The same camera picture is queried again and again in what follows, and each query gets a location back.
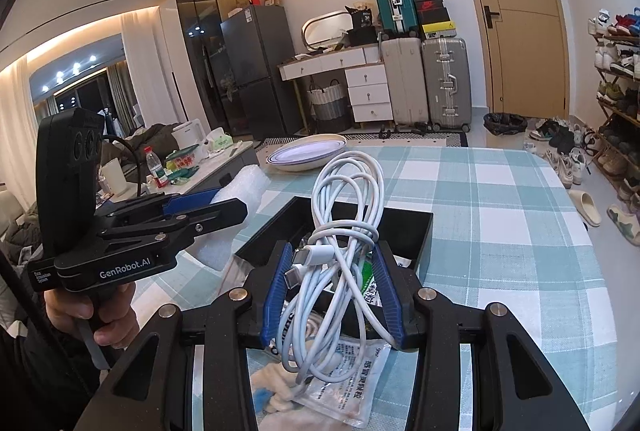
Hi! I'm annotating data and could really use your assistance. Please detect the stacked shoe boxes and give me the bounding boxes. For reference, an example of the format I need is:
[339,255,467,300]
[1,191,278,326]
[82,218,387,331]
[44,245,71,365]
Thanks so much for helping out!
[413,0,457,38]

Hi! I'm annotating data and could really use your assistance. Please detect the black trash bag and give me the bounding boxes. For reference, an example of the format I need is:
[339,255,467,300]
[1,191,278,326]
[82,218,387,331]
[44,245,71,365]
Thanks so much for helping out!
[483,112,527,136]

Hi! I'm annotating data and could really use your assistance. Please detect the green white medicine sachet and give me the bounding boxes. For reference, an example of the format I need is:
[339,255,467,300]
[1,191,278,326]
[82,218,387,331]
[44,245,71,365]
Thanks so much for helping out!
[357,257,382,307]

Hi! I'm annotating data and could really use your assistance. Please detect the beige suitcase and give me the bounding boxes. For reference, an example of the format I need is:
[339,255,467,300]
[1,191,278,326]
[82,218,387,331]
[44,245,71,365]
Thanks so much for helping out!
[380,38,430,125]

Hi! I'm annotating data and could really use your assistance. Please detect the plastic water bottle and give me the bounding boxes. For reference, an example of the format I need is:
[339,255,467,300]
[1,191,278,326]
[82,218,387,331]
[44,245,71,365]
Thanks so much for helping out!
[144,146,169,188]

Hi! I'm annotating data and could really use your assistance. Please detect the person's left hand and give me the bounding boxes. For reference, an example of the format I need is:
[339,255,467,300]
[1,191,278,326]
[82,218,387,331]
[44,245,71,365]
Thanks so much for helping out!
[43,282,141,350]

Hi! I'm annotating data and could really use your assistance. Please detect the camouflage slipper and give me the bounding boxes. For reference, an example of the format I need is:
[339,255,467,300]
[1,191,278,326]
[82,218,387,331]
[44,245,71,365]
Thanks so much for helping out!
[606,204,640,247]

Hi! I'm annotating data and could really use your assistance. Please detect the teal suitcase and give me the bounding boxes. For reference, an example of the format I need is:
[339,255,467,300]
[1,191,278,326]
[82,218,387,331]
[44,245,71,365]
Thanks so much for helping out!
[376,0,421,38]

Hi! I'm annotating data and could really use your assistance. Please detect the white oval bowl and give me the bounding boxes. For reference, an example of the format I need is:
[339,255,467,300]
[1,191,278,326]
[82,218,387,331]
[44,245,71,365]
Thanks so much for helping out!
[266,134,347,173]

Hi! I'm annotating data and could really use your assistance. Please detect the white cord bag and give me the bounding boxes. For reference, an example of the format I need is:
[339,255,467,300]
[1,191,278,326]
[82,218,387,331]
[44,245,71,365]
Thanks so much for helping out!
[190,164,270,272]

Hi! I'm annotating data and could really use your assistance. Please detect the white blue plush toy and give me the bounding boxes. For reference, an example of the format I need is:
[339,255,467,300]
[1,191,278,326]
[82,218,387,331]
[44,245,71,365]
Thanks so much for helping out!
[250,363,303,414]

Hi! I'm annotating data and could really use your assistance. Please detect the grey side cabinet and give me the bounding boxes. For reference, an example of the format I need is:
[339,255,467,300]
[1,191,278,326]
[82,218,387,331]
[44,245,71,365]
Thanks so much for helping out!
[98,140,258,206]

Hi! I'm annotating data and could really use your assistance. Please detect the tissue pack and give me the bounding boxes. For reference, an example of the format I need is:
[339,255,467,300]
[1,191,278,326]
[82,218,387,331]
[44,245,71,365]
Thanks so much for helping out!
[205,128,233,154]

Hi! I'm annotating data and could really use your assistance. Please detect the woven laundry basket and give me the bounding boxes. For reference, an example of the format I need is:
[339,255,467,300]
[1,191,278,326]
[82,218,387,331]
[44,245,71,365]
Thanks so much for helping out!
[308,79,352,133]

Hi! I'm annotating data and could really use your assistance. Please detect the black glass cabinet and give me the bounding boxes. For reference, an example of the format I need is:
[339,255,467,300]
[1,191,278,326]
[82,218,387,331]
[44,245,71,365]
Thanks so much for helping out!
[176,0,250,136]

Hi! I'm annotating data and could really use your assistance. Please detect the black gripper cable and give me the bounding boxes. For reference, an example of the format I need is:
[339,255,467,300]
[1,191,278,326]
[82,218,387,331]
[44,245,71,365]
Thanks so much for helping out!
[102,135,144,199]

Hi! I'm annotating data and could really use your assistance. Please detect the beige door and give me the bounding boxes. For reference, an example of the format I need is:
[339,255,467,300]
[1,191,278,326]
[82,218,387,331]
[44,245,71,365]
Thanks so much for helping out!
[474,0,570,118]

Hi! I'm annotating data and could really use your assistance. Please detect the white charging cable bundle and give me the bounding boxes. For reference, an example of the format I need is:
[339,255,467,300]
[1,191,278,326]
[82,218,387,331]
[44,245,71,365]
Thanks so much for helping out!
[275,150,402,386]

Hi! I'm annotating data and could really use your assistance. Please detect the checked green tablecloth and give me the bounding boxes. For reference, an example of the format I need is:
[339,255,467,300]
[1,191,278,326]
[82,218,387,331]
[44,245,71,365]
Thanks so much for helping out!
[134,147,617,430]

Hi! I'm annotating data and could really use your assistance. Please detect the oval mirror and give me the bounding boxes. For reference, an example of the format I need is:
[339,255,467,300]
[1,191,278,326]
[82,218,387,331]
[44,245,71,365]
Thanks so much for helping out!
[302,9,352,50]

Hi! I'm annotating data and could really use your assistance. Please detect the shoe rack with shoes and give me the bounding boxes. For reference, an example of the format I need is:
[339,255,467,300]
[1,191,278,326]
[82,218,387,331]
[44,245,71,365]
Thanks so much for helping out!
[588,8,639,212]

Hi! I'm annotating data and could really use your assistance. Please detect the black storage box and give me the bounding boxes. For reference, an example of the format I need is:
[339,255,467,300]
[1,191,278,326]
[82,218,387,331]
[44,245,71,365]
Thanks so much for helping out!
[234,196,434,281]

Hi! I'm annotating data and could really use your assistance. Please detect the white dresser with drawers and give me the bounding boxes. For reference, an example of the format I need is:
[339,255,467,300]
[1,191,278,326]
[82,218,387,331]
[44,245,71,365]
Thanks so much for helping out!
[279,44,394,124]

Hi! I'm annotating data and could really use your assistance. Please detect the silver aluminium suitcase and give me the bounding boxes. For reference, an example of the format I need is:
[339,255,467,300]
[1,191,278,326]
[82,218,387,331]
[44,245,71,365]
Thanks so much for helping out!
[422,38,472,133]

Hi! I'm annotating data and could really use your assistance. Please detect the dark refrigerator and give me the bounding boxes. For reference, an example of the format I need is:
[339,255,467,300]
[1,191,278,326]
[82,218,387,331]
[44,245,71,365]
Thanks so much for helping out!
[221,5,303,140]

